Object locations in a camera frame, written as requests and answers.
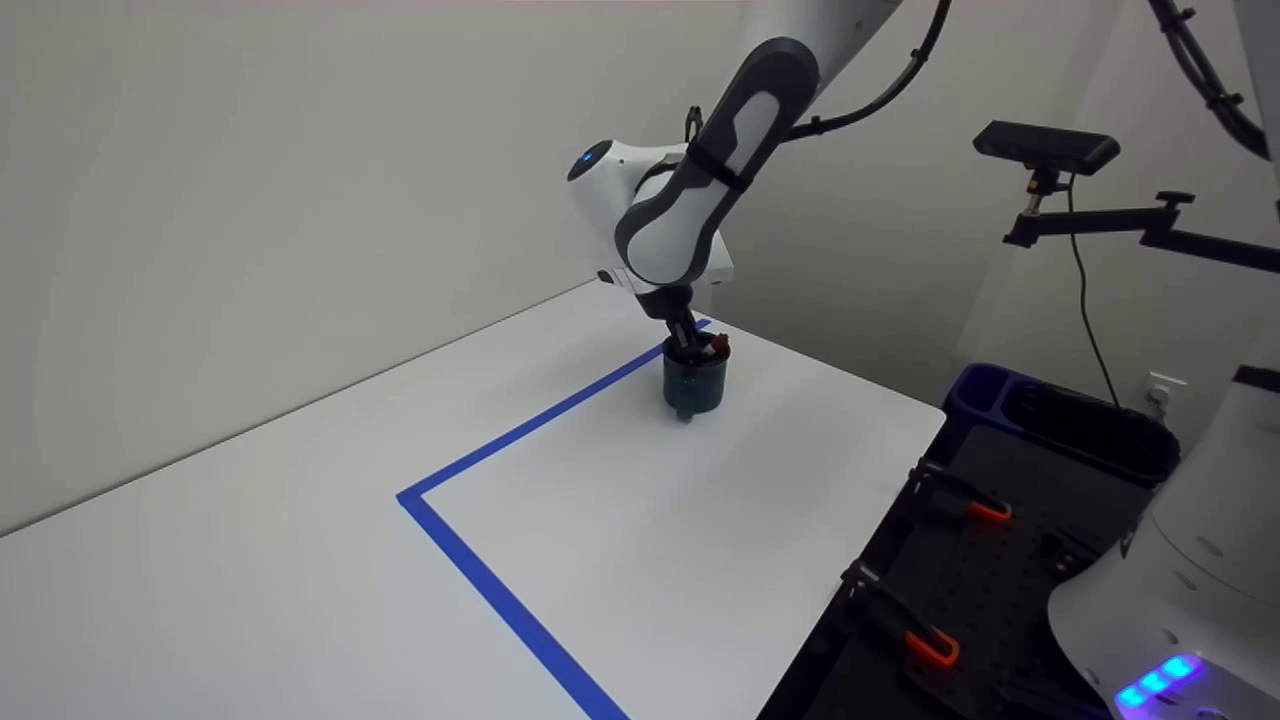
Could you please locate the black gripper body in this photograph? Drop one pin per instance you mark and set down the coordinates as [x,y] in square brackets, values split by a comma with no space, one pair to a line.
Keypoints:
[669,309]

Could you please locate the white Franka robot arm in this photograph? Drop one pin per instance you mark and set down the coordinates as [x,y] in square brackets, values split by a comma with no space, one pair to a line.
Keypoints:
[692,202]

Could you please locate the dark blue ceramic mug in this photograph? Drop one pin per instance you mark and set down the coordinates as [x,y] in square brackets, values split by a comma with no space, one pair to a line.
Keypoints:
[692,386]

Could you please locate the long blue tape strip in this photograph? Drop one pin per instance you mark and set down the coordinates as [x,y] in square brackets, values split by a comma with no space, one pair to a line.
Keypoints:
[533,430]

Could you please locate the short blue tape strip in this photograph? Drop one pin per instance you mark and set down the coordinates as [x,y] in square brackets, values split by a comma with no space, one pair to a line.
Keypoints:
[507,602]

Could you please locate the dark blue storage bin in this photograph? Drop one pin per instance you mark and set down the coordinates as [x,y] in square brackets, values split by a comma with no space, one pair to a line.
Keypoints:
[1052,413]

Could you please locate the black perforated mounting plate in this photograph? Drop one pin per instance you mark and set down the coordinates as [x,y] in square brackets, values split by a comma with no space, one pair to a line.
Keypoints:
[985,586]

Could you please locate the black stereo camera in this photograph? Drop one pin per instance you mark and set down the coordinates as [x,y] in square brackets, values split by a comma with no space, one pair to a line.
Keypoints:
[1046,146]

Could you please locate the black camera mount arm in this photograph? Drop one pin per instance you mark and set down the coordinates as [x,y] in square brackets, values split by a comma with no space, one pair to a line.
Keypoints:
[1145,225]

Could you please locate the white wall outlet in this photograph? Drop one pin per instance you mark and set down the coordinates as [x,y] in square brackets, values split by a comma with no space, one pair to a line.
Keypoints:
[1166,396]

